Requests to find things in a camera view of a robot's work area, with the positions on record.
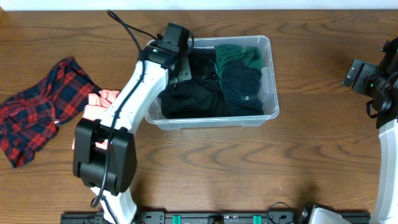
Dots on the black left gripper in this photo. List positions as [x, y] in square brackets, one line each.
[185, 71]

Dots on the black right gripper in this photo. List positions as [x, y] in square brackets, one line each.
[372, 71]

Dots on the large black garment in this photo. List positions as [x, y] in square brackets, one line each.
[199, 97]

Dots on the clear plastic storage bin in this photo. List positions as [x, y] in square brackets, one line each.
[267, 92]

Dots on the dark navy garment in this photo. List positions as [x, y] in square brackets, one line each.
[240, 87]

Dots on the dark green garment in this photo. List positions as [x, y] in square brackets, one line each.
[229, 53]

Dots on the pink garment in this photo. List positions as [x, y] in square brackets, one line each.
[98, 103]

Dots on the red navy plaid shirt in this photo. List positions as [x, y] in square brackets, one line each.
[32, 117]

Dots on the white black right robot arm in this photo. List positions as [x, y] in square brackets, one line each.
[379, 82]

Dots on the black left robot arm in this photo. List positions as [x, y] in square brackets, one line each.
[105, 153]

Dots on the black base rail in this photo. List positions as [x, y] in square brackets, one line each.
[205, 218]

